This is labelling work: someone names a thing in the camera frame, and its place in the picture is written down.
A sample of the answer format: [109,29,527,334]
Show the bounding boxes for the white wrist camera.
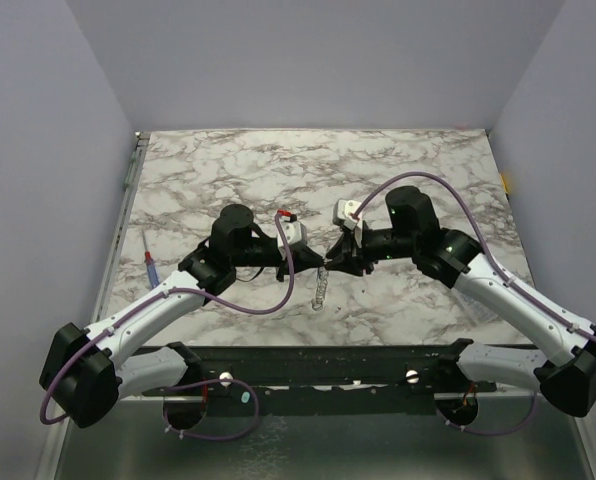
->
[332,199,364,247]
[277,214,308,250]

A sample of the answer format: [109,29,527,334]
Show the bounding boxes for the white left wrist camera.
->
[277,214,308,250]

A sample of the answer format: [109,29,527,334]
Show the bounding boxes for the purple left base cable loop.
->
[161,374,259,441]

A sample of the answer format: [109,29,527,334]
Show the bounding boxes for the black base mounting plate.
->
[142,339,499,416]

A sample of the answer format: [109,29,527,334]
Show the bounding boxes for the clear plastic storage box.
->
[454,291,496,324]

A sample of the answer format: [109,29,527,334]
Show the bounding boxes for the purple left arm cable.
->
[40,212,297,426]

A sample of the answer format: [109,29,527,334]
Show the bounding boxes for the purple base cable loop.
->
[161,374,259,441]
[435,389,538,435]

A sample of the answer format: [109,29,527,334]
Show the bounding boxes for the blue red handled screwdriver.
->
[141,231,160,289]

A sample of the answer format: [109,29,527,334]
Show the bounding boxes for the left side metal rail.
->
[90,131,151,324]

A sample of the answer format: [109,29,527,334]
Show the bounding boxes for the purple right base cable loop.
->
[435,389,538,435]

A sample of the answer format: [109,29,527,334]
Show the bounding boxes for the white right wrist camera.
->
[332,199,364,247]

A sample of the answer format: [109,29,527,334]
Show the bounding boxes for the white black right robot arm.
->
[325,186,596,417]

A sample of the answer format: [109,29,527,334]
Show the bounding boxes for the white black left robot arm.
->
[39,204,324,428]

